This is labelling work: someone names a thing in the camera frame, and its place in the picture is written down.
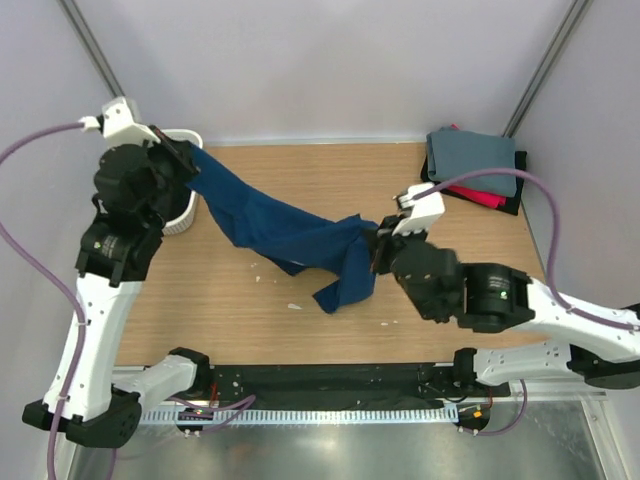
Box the blue mickey t-shirt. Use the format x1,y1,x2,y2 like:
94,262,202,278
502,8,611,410
189,145,377,314

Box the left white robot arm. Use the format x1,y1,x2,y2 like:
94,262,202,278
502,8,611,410
22,126,212,449

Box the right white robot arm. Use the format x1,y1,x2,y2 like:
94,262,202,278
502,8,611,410
365,216,639,396

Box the white plastic laundry basket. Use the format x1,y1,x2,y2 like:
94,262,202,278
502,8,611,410
163,129,204,236

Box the folded pink t-shirt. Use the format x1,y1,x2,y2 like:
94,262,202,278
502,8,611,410
442,186,506,209

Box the folded grey t-shirt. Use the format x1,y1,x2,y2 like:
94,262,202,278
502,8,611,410
421,126,516,183

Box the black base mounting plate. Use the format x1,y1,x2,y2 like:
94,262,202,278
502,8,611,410
175,362,510,411

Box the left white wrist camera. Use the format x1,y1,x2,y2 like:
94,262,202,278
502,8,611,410
79,97,160,148

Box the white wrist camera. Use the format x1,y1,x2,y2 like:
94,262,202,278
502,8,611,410
79,97,160,148
392,182,446,236

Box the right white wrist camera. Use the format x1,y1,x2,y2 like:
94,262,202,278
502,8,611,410
392,182,446,236

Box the white slotted cable duct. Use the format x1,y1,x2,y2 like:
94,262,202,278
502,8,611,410
140,404,459,426

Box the aluminium frame rail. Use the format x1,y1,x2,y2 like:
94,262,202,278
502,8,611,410
111,365,608,401

